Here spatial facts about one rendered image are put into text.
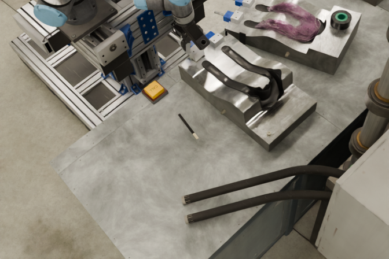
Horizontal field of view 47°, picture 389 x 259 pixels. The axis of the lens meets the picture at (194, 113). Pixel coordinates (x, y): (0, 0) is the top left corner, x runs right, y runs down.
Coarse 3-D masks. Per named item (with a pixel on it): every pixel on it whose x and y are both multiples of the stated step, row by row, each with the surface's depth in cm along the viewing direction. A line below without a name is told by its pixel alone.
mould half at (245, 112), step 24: (216, 48) 185; (240, 48) 184; (192, 72) 179; (240, 72) 177; (288, 72) 168; (216, 96) 171; (240, 96) 165; (288, 96) 171; (240, 120) 168; (264, 120) 167; (288, 120) 165; (264, 144) 164
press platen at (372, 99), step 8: (376, 80) 119; (368, 88) 118; (376, 88) 117; (368, 96) 117; (376, 96) 116; (368, 104) 118; (376, 104) 115; (384, 104) 114; (376, 112) 117; (384, 112) 116
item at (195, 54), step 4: (192, 44) 180; (192, 48) 178; (196, 48) 178; (192, 52) 177; (196, 52) 177; (200, 52) 179; (192, 56) 180; (196, 56) 179; (200, 56) 181; (196, 60) 181
